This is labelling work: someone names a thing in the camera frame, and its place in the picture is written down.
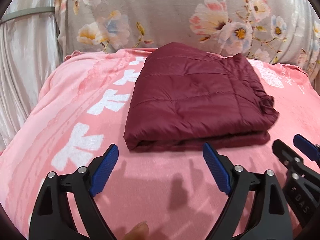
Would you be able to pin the pink blanket with white bows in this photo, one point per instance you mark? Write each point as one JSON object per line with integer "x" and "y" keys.
{"x": 82, "y": 109}

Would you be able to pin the white satin curtain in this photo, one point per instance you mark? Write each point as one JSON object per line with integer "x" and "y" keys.
{"x": 29, "y": 54}

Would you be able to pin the grey floral quilt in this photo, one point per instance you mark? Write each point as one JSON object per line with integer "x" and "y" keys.
{"x": 273, "y": 31}

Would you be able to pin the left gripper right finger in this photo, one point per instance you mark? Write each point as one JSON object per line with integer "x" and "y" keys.
{"x": 256, "y": 207}

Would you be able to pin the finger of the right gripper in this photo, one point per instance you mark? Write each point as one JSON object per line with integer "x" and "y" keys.
{"x": 307, "y": 148}
{"x": 288, "y": 157}

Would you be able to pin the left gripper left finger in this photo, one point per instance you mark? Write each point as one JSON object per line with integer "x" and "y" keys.
{"x": 52, "y": 217}

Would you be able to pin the maroon puffer jacket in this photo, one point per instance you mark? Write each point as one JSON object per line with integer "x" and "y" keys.
{"x": 185, "y": 97}

